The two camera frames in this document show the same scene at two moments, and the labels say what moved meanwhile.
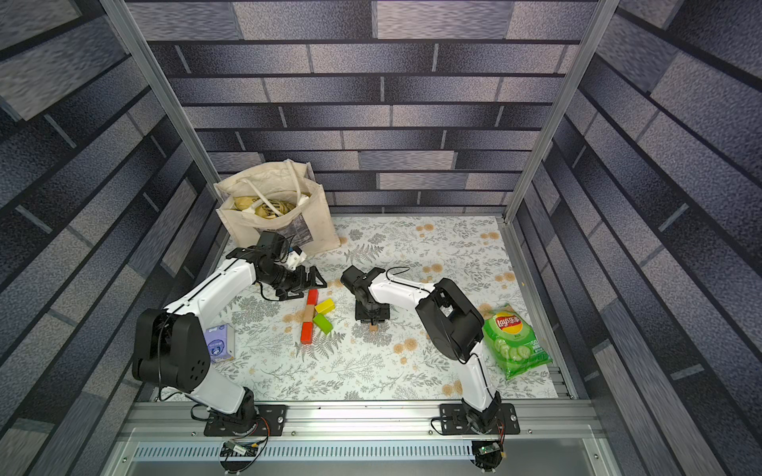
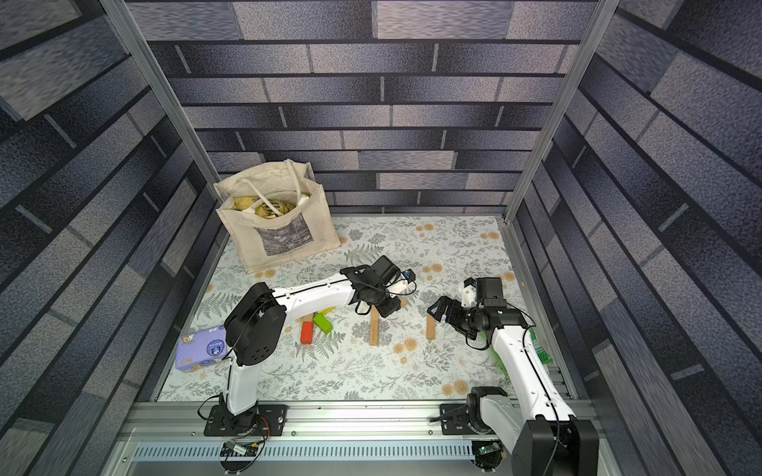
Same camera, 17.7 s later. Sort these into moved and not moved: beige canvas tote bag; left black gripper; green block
Moved: left black gripper
Not moved: beige canvas tote bag; green block
